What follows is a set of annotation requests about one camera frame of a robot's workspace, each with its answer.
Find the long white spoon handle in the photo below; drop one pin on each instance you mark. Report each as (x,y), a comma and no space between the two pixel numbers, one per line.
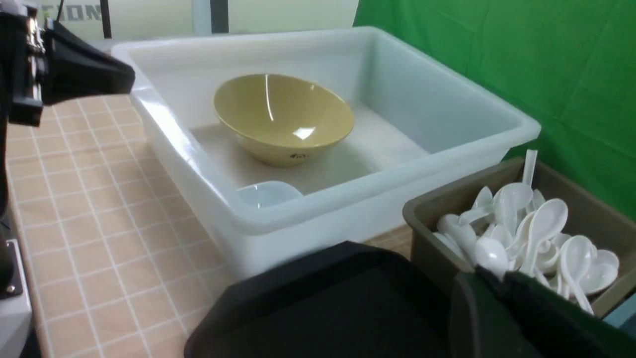
(529,165)

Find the white spoon right side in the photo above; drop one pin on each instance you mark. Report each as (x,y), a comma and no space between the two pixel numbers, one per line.
(575,261)

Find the green cloth backdrop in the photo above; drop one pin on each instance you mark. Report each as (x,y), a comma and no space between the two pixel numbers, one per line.
(569,64)

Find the small white dish in tub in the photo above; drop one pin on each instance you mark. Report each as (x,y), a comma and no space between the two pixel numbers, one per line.
(268,193)

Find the blue chopstick bin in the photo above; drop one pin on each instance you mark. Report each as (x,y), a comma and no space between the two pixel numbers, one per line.
(622,313)

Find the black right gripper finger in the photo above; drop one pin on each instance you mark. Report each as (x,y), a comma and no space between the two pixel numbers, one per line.
(515,317)

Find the black serving tray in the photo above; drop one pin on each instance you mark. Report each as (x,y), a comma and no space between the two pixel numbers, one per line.
(347,301)

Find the white spoon front of bin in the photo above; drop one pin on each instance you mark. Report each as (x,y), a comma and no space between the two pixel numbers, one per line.
(463,235)

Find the white spoon upright centre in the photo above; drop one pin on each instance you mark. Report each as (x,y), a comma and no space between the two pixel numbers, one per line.
(548,220)

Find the white spoon left side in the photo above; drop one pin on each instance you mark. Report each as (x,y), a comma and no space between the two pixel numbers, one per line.
(510,199)

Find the yellow noodle bowl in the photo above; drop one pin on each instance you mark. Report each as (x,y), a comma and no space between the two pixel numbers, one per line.
(282,120)

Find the large white plastic tub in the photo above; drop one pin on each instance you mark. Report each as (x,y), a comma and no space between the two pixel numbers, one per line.
(419,125)

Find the olive brown spoon bin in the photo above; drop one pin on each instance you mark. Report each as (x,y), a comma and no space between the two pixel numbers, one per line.
(605,226)

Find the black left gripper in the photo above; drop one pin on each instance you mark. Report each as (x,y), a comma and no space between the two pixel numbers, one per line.
(46,65)

